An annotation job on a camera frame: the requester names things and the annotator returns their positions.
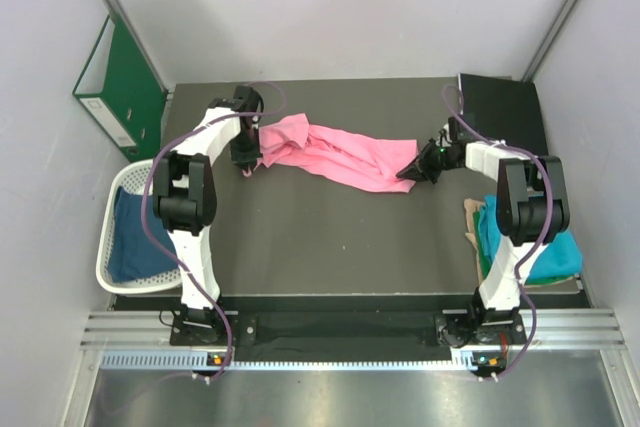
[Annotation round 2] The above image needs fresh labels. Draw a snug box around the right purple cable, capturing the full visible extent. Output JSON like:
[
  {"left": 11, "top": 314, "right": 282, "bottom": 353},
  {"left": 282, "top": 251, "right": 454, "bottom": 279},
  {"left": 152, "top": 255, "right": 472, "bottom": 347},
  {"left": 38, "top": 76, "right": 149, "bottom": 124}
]
[{"left": 441, "top": 84, "right": 557, "bottom": 381}]

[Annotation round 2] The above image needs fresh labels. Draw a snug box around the green folded towel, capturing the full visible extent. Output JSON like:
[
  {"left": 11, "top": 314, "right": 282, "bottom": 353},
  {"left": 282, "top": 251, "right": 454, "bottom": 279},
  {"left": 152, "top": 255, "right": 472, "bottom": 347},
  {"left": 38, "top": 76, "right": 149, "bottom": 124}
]
[{"left": 472, "top": 211, "right": 576, "bottom": 289}]

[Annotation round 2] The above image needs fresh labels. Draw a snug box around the purple cable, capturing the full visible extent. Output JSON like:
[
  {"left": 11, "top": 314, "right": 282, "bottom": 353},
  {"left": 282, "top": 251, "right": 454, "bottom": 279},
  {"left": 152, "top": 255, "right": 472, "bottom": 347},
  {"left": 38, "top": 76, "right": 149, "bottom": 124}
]
[
  {"left": 140, "top": 80, "right": 288, "bottom": 379},
  {"left": 441, "top": 84, "right": 557, "bottom": 381}
]

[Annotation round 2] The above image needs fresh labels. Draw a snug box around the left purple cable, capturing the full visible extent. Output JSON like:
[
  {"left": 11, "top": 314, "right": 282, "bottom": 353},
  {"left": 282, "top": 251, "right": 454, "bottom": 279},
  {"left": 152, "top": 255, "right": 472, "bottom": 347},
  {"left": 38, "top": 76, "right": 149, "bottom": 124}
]
[{"left": 140, "top": 80, "right": 288, "bottom": 379}]

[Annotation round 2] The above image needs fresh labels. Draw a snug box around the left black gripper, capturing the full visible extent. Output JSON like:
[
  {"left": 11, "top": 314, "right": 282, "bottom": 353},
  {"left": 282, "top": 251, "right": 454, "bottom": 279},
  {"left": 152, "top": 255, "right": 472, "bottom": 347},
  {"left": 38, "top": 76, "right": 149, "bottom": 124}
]
[{"left": 229, "top": 125, "right": 262, "bottom": 173}]

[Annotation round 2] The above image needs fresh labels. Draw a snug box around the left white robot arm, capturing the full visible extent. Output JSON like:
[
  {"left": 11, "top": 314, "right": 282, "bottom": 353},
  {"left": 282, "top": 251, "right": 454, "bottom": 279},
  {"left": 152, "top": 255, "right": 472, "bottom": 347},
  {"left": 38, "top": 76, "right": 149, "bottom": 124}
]
[{"left": 152, "top": 86, "right": 264, "bottom": 347}]

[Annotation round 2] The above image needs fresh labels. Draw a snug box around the dark blue towel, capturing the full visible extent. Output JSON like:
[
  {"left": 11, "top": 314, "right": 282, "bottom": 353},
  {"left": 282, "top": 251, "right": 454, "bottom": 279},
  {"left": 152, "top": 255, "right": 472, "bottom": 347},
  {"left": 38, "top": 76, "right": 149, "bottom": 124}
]
[{"left": 107, "top": 187, "right": 177, "bottom": 283}]

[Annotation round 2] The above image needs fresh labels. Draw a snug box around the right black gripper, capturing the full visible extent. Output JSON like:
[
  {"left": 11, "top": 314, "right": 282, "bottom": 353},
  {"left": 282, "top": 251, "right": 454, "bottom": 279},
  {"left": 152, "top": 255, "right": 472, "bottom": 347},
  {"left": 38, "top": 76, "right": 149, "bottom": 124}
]
[{"left": 396, "top": 138, "right": 459, "bottom": 185}]

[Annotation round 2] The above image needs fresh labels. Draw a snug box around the white perforated plastic basket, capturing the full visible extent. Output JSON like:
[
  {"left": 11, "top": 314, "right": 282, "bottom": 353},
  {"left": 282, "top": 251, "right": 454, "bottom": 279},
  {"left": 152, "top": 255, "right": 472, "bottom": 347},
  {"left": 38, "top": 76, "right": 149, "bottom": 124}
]
[{"left": 95, "top": 159, "right": 182, "bottom": 296}]

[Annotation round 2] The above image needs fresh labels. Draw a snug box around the green lever arch binder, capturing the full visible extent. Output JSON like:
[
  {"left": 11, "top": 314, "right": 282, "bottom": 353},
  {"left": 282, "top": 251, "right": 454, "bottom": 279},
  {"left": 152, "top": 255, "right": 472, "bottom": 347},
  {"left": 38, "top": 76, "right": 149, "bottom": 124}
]
[{"left": 72, "top": 17, "right": 166, "bottom": 162}]

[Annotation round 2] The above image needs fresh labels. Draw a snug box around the pink towel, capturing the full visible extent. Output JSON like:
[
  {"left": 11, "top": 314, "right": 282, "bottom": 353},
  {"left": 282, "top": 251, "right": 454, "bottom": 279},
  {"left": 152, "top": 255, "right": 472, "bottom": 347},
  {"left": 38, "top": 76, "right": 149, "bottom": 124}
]
[{"left": 257, "top": 113, "right": 418, "bottom": 193}]

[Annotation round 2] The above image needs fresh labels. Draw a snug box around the turquoise folded towel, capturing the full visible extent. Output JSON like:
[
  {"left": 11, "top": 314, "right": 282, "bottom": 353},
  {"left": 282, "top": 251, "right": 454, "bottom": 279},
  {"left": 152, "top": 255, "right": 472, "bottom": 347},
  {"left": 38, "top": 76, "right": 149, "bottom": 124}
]
[{"left": 480, "top": 194, "right": 584, "bottom": 285}]

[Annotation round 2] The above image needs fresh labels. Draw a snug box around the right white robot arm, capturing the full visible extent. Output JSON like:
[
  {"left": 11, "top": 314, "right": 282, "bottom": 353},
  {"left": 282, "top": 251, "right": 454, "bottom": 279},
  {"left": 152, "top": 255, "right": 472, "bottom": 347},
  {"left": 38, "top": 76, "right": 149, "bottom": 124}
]
[{"left": 396, "top": 118, "right": 570, "bottom": 349}]

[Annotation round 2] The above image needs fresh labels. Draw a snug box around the aluminium extrusion rail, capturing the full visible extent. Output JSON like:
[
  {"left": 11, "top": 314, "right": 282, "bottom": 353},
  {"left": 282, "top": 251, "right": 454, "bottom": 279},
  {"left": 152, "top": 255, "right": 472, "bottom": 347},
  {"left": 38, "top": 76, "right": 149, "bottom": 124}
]
[{"left": 80, "top": 309, "right": 625, "bottom": 350}]

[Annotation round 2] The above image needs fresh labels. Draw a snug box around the grey slotted cable duct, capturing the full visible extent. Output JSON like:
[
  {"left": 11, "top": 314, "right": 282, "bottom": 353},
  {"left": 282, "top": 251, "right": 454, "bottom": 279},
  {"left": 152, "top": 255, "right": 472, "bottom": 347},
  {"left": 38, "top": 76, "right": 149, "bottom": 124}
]
[{"left": 99, "top": 349, "right": 506, "bottom": 371}]

